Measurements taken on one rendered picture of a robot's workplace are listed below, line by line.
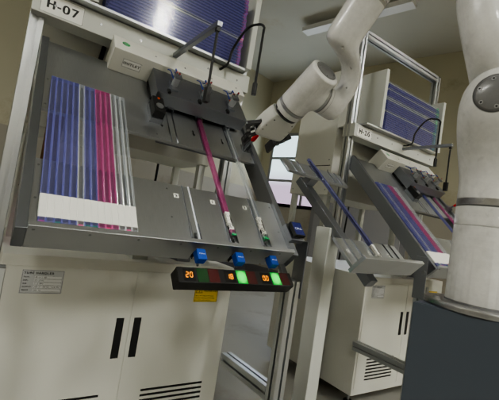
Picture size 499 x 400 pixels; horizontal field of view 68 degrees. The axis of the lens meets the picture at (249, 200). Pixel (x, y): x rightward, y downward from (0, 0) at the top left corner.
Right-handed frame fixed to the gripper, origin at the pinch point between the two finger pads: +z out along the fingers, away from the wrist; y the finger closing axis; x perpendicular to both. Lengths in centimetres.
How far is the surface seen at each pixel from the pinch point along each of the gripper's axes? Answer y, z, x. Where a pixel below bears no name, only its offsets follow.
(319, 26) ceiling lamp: -194, 65, -273
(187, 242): 25.7, 3.0, 34.8
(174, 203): 26.0, 7.2, 22.0
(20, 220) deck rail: 59, 4, 33
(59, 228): 53, 3, 35
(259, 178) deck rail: -8.0, 10.6, 4.5
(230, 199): 7.6, 8.1, 16.9
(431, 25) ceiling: -279, -6, -239
